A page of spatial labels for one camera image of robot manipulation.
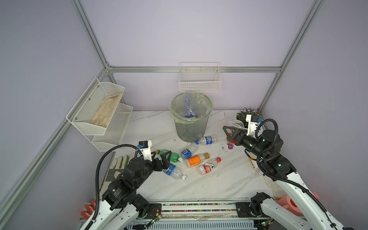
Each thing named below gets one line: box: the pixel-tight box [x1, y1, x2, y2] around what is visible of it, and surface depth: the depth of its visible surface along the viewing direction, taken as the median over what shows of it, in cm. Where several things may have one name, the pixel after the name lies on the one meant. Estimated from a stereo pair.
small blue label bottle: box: [180, 139, 200, 161], surface depth 92 cm
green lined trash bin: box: [169, 92, 214, 143], surface depth 96 cm
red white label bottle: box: [197, 156, 222, 175], surface depth 86 cm
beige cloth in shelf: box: [89, 92, 123, 128], surface depth 81 cm
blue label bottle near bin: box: [195, 135, 218, 146], surface depth 100 cm
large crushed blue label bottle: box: [184, 97, 198, 119], surface depth 98 cm
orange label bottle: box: [187, 152, 210, 167], surface depth 88 cm
